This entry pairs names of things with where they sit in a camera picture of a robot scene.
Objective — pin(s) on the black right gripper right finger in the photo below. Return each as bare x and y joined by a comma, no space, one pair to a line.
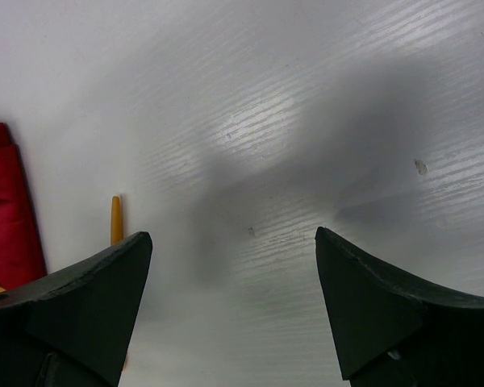
392,328

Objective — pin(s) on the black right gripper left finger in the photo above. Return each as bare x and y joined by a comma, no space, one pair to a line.
73,327

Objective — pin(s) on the red cloth napkin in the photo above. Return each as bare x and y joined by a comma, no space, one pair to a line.
21,257

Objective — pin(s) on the orange plastic knife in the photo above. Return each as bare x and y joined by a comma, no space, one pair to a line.
117,228

